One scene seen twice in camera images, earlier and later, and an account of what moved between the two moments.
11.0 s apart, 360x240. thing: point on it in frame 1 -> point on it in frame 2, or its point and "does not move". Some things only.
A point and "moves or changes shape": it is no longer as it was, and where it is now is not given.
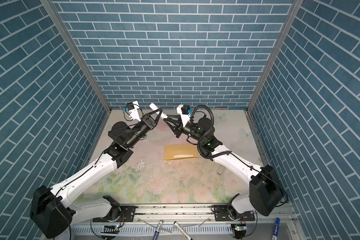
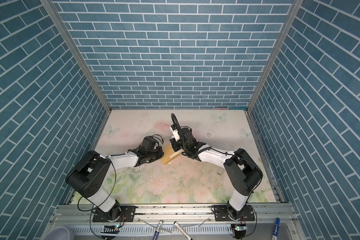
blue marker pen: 158,230 does not move
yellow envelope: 180,151 moves or changes shape
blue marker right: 276,229 does not move
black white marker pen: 181,229 does not move
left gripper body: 147,123 -> 155,154
